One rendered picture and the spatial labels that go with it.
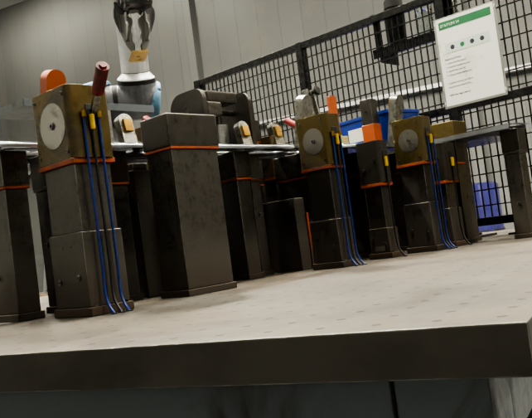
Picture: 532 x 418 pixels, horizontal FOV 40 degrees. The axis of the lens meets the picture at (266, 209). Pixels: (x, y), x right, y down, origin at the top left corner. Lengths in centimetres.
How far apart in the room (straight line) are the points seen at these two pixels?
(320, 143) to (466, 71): 102
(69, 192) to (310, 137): 66
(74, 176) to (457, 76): 167
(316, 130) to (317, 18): 1055
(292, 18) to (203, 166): 1104
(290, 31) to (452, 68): 981
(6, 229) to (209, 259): 36
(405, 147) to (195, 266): 80
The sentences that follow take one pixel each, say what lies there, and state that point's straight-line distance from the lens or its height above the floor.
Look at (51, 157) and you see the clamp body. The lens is 122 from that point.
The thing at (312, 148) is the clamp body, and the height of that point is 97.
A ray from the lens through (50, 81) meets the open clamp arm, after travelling 127.
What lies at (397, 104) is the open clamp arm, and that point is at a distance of 197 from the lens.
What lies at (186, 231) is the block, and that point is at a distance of 132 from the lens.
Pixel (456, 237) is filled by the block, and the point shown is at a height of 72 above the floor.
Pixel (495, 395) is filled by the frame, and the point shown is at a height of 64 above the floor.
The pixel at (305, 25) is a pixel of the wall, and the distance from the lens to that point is 1224.
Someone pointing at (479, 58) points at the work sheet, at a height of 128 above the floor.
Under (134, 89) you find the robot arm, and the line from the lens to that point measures 229.
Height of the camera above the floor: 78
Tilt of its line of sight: 3 degrees up
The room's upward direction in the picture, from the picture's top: 7 degrees counter-clockwise
